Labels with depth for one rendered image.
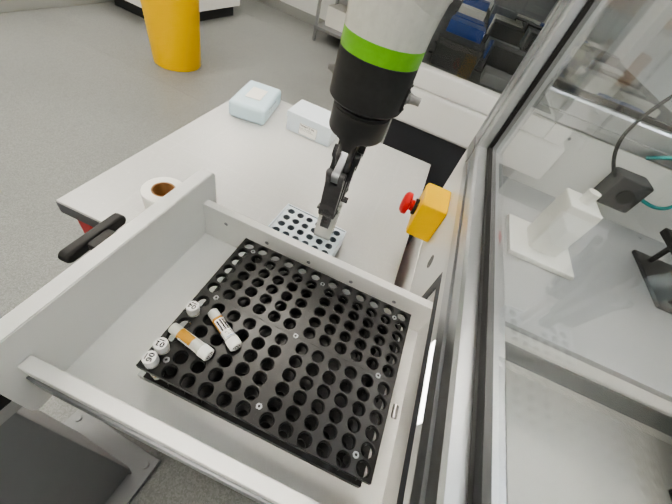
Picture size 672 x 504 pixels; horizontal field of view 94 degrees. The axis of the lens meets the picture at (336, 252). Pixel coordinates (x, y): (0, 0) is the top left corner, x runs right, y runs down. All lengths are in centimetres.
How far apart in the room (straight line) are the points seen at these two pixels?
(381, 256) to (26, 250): 145
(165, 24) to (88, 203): 234
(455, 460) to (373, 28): 36
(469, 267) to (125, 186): 60
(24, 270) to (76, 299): 131
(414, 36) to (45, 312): 41
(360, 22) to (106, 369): 43
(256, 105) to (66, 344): 67
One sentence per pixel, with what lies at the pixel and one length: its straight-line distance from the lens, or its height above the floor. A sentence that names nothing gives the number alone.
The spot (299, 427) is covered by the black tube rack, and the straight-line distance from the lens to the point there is 31.
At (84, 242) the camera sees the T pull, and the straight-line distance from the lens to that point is 41.
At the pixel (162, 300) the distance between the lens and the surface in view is 44.
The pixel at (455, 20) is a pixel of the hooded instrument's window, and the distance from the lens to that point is 98.
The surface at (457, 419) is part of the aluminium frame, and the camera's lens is 26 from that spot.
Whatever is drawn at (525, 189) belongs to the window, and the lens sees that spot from 36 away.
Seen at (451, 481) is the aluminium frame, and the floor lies 99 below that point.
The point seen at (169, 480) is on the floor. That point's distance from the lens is 122.
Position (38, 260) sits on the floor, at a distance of 169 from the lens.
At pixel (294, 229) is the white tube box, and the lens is 57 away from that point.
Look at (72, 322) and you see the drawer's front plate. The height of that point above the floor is 89.
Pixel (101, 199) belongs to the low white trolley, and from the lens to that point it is 69.
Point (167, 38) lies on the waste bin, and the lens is 296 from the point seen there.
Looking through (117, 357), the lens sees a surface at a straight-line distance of 42.
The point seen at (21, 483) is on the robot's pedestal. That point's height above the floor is 48.
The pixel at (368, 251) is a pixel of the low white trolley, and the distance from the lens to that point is 63.
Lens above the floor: 120
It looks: 48 degrees down
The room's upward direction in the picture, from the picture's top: 21 degrees clockwise
